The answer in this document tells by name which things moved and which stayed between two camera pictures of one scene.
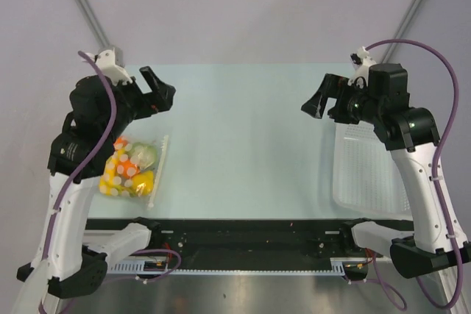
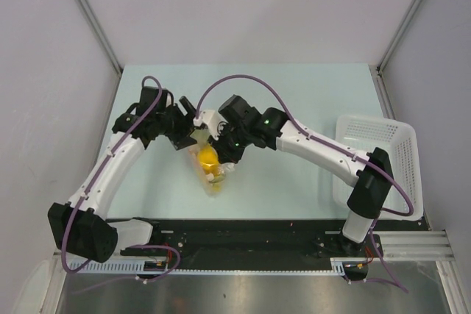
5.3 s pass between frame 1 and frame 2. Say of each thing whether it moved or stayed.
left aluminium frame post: stayed
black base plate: stayed
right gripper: moved
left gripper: moved
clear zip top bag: moved
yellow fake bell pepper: moved
